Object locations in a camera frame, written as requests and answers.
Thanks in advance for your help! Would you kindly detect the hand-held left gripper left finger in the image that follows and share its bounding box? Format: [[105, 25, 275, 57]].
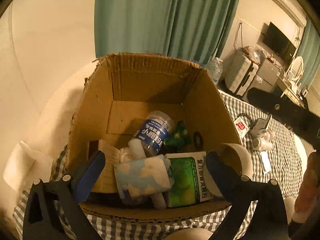
[[24, 150, 107, 240]]

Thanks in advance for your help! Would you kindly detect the black television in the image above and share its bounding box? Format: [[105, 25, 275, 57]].
[[262, 22, 297, 62]]

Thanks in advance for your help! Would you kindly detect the checkered tablecloth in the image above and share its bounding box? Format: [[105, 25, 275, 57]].
[[12, 90, 316, 240]]

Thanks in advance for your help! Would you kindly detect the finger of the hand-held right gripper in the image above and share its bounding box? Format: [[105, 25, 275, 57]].
[[246, 88, 320, 144]]

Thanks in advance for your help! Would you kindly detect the white dressing table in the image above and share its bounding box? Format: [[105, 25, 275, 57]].
[[280, 76, 309, 105]]

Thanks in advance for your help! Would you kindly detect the teal curtain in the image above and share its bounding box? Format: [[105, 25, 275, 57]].
[[296, 17, 320, 90], [94, 0, 243, 64]]

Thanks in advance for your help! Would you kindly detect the black hair tie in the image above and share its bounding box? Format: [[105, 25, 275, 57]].
[[192, 132, 203, 147]]

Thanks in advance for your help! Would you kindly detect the white cream tube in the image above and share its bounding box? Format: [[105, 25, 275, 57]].
[[128, 139, 145, 160]]

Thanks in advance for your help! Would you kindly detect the clear water jug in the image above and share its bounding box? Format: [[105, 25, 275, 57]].
[[204, 57, 223, 85]]

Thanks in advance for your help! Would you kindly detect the red print sachet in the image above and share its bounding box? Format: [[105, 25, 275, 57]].
[[234, 120, 250, 138]]

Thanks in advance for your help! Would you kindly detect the green medicine box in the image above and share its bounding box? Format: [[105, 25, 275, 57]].
[[165, 151, 223, 208]]

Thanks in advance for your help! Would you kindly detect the white cylindrical device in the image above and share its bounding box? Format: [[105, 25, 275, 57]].
[[251, 137, 273, 151]]

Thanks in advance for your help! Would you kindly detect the dark beaded bracelet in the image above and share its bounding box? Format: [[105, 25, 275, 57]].
[[237, 113, 254, 128]]

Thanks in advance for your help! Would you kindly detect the blue label plastic bottle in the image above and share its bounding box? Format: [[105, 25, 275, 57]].
[[134, 110, 175, 157]]

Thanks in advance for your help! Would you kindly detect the white tape roll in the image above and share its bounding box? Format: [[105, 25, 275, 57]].
[[202, 143, 253, 198]]

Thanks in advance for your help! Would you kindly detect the white oval mirror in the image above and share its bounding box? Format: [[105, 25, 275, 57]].
[[285, 56, 304, 83]]

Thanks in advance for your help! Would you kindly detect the white paper packet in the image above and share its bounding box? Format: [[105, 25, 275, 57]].
[[259, 151, 272, 173]]

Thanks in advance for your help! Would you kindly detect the brown cardboard box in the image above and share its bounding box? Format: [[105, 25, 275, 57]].
[[65, 52, 242, 224]]

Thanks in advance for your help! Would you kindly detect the blue white tissue pack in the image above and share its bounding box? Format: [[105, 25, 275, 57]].
[[114, 154, 174, 199]]

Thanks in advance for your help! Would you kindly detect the printed paper booklet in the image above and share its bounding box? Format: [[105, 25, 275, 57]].
[[94, 140, 123, 193]]

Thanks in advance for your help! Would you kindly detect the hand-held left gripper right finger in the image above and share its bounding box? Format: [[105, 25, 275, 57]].
[[205, 151, 289, 240]]

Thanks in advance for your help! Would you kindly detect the grey mini fridge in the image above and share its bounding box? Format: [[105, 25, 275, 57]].
[[255, 57, 282, 93]]

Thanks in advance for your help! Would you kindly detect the white air conditioner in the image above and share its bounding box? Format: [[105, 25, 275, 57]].
[[266, 0, 307, 27]]

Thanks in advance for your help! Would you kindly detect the green foil packet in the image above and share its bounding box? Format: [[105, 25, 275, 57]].
[[164, 120, 189, 153]]

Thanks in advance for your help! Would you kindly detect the white suitcase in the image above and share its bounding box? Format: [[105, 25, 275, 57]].
[[224, 52, 259, 96]]

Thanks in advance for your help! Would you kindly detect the white round stool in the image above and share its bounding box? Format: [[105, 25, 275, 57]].
[[162, 227, 213, 240]]

